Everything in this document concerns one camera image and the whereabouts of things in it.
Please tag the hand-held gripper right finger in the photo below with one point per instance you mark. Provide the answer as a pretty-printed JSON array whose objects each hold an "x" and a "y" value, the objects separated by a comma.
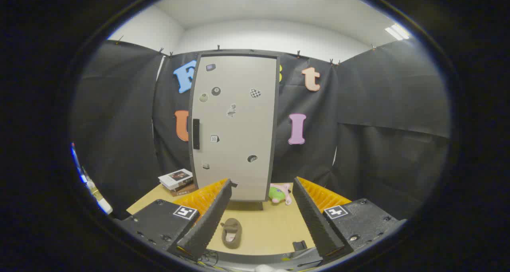
[{"x": 314, "y": 224}]

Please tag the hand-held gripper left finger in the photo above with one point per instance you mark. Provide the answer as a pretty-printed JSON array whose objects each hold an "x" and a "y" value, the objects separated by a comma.
[{"x": 211, "y": 224}]

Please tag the brown fuzzy slipper shoe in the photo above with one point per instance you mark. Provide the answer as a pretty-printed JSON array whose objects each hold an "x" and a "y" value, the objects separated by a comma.
[{"x": 231, "y": 233}]

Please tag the grey shoe cabinet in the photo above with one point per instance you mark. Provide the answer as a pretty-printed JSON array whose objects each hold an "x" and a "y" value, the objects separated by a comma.
[{"x": 239, "y": 53}]

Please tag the small black block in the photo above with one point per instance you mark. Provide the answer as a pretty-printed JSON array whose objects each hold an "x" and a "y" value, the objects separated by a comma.
[{"x": 299, "y": 245}]

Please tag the brown book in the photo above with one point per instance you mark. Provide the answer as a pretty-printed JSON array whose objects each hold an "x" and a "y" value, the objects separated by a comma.
[{"x": 183, "y": 190}]

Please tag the green and pink plush toy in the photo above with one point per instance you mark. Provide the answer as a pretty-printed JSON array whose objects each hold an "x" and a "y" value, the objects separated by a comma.
[{"x": 279, "y": 194}]

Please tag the black backdrop cloth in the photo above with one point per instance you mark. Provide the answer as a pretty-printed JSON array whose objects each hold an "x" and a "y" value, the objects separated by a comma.
[{"x": 378, "y": 104}]

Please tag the blue plastic item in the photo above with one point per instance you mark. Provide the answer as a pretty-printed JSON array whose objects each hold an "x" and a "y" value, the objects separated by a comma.
[{"x": 76, "y": 158}]

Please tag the small ceiling light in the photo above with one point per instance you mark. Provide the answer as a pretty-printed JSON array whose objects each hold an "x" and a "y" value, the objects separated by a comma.
[{"x": 397, "y": 31}]

